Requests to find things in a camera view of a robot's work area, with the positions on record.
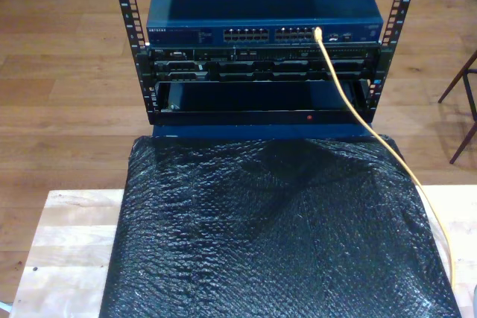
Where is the black metal rack frame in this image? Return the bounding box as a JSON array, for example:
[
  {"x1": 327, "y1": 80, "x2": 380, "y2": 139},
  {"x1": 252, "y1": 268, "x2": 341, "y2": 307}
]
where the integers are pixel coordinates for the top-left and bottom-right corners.
[{"x1": 109, "y1": 0, "x2": 424, "y2": 127}]

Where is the black rack shelf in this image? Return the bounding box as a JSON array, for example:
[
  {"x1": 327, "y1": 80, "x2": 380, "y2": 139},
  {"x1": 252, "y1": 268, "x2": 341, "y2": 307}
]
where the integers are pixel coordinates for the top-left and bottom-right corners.
[{"x1": 151, "y1": 80, "x2": 373, "y2": 125}]

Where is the wooden chair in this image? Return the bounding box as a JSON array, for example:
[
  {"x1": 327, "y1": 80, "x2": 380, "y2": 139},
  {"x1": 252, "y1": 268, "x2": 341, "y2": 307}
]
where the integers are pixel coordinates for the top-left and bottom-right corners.
[{"x1": 437, "y1": 49, "x2": 477, "y2": 165}]

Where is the yellow network cable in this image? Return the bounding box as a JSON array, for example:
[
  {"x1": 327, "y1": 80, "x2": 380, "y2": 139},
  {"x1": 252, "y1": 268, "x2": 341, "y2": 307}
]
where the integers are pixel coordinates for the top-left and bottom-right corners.
[{"x1": 312, "y1": 26, "x2": 458, "y2": 285}]

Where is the blue metal box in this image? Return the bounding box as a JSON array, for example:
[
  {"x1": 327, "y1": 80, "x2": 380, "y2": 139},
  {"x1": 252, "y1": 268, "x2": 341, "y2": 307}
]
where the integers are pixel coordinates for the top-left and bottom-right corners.
[{"x1": 152, "y1": 122, "x2": 375, "y2": 140}]

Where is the black bubble mat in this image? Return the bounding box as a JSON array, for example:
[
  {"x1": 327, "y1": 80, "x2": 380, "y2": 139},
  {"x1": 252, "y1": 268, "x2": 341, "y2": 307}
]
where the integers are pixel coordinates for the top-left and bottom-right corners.
[{"x1": 101, "y1": 133, "x2": 460, "y2": 318}]

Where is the black rack server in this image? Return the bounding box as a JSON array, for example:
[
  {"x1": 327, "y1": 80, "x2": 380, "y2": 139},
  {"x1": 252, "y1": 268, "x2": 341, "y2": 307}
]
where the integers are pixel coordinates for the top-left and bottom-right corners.
[{"x1": 147, "y1": 45, "x2": 381, "y2": 83}]

